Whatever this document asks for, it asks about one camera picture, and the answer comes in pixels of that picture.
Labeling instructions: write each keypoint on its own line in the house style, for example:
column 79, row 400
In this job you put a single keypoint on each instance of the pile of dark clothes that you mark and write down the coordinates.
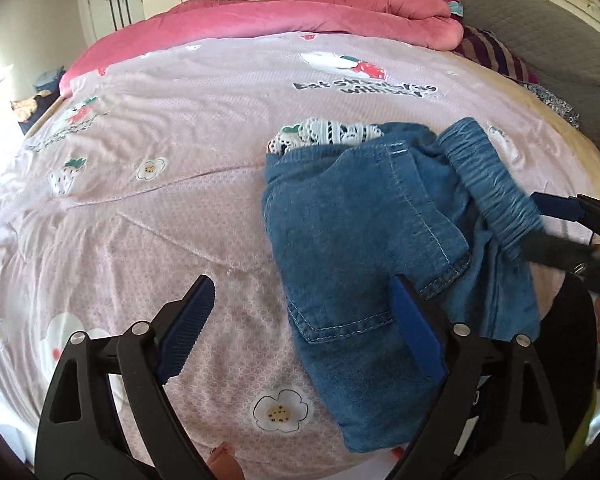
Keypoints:
column 35, row 105

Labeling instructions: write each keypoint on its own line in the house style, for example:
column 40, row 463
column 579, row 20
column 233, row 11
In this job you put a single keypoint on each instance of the dark patterned pillow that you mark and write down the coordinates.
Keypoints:
column 555, row 105

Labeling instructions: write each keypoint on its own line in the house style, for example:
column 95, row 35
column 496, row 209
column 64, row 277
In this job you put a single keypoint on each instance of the blue denim pants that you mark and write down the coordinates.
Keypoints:
column 355, row 240

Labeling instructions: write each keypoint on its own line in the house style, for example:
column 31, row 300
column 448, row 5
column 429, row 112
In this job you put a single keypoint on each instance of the purple striped cloth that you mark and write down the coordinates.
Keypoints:
column 495, row 55

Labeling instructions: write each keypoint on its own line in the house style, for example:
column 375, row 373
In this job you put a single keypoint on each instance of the grey quilted headboard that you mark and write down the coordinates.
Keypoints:
column 530, row 25

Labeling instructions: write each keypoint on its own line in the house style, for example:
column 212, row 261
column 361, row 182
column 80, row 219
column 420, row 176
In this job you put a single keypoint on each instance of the pink strawberry printed bed sheet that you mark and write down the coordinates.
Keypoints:
column 155, row 235

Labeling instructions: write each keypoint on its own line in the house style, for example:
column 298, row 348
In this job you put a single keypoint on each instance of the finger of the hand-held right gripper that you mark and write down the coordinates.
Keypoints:
column 555, row 206
column 555, row 255

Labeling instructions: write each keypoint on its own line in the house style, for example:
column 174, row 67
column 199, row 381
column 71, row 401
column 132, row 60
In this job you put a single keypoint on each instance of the person's left hand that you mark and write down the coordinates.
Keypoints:
column 225, row 465

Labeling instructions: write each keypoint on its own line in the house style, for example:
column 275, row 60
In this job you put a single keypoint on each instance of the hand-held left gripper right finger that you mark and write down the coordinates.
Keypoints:
column 415, row 330

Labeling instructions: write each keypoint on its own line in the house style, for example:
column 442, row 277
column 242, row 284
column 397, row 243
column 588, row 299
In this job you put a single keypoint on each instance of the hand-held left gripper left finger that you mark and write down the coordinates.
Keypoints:
column 190, row 330

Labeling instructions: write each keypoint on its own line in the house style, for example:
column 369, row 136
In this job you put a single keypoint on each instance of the pink plush blanket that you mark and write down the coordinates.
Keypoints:
column 280, row 20

